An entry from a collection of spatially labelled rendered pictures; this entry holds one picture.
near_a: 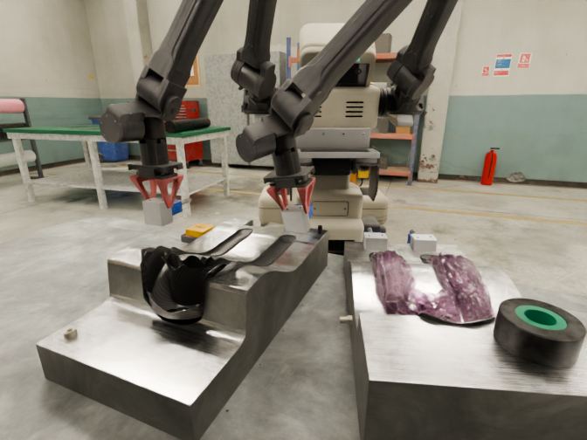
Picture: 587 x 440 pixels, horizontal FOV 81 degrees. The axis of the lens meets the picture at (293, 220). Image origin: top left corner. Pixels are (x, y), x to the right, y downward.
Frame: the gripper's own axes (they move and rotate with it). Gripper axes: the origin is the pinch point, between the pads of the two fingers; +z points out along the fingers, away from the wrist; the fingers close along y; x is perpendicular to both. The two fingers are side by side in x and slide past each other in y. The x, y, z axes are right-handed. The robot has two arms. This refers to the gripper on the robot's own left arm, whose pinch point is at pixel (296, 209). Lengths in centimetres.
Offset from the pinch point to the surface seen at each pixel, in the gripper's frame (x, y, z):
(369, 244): 1.7, 15.5, 9.9
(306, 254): -12.4, 6.3, 4.3
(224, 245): -13.7, -11.7, 2.1
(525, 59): 540, 129, 16
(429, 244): 5.5, 28.0, 11.7
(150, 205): -14.3, -28.0, -8.1
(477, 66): 537, 70, 14
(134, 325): -40.2, -10.1, 0.3
